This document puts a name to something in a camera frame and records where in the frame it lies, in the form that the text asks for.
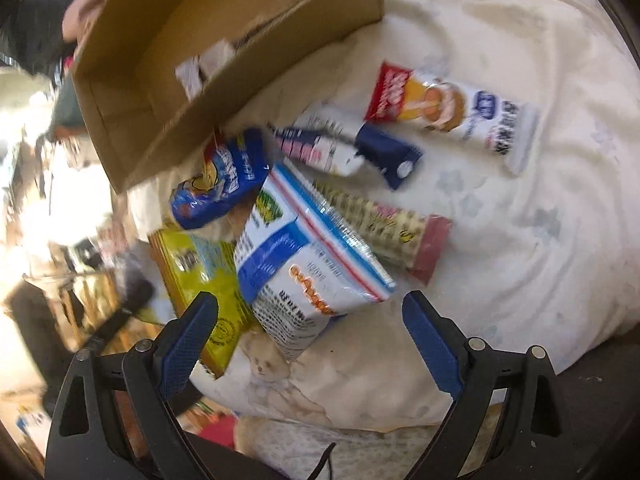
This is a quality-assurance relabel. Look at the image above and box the large blue and white packet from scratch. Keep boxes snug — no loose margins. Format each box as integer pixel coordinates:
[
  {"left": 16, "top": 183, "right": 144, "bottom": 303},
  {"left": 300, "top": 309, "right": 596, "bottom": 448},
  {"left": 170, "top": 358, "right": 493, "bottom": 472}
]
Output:
[{"left": 234, "top": 162, "right": 398, "bottom": 363}]

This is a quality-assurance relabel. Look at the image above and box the blue cartoon snack packet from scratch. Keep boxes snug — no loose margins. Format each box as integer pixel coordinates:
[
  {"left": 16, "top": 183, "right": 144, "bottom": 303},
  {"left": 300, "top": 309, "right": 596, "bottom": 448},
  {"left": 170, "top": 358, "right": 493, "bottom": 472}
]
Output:
[{"left": 169, "top": 127, "right": 271, "bottom": 231}]

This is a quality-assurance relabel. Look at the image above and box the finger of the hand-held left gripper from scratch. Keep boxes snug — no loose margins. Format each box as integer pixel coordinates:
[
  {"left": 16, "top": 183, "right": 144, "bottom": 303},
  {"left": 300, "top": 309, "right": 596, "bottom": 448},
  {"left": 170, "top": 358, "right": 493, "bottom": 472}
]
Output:
[{"left": 92, "top": 277, "right": 157, "bottom": 348}]

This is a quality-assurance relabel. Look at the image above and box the brown cardboard box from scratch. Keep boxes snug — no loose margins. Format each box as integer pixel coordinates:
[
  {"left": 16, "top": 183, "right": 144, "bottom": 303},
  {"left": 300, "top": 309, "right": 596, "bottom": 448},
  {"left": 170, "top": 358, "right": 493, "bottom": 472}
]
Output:
[{"left": 70, "top": 0, "right": 386, "bottom": 195}]

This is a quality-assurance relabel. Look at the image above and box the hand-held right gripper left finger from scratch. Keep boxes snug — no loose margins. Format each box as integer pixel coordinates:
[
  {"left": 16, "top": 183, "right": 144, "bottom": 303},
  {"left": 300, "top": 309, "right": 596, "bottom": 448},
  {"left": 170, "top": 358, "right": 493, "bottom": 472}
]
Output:
[{"left": 45, "top": 291, "right": 221, "bottom": 480}]

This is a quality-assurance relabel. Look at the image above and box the navy and white snack packet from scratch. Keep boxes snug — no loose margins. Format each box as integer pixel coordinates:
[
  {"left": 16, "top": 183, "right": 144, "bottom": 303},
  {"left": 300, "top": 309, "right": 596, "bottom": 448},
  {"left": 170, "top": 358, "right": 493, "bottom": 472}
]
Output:
[{"left": 267, "top": 105, "right": 425, "bottom": 191}]

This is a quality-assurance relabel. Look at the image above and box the yellow snack packet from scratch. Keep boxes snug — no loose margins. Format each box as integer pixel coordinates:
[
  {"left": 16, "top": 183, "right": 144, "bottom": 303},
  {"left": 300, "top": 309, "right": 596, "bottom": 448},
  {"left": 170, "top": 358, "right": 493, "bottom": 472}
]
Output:
[{"left": 149, "top": 227, "right": 261, "bottom": 381}]

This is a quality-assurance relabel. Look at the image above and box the dark plastic bag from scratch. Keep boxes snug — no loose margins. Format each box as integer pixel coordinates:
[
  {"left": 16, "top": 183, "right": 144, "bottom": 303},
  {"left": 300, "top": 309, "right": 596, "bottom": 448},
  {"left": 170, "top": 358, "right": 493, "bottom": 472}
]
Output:
[{"left": 10, "top": 0, "right": 76, "bottom": 76}]

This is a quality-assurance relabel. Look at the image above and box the white printed bed sheet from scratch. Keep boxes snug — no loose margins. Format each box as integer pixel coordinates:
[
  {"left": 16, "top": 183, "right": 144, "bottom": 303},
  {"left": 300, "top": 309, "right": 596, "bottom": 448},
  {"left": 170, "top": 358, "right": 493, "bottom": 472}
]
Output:
[{"left": 125, "top": 0, "right": 640, "bottom": 431}]

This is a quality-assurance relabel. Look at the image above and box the red and white rice cake packet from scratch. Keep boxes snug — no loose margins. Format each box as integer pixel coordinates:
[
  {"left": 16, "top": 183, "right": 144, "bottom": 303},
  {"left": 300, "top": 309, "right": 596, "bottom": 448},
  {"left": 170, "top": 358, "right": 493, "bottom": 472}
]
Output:
[{"left": 363, "top": 60, "right": 542, "bottom": 177}]

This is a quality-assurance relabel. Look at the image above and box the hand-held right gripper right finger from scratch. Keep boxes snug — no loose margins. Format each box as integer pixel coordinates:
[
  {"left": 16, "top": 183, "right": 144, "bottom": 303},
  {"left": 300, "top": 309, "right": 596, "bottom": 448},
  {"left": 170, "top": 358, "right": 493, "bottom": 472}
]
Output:
[{"left": 401, "top": 290, "right": 601, "bottom": 480}]

